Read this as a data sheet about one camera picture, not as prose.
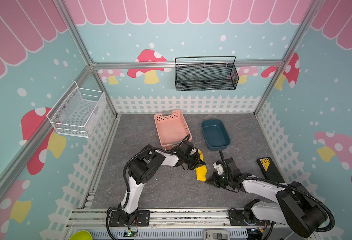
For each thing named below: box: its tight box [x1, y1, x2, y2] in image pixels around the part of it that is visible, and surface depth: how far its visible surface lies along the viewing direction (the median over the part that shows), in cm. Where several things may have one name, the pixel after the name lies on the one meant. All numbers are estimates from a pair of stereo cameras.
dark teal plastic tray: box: [201, 119, 231, 151], surface depth 111 cm
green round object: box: [69, 230, 93, 240], surface depth 69 cm
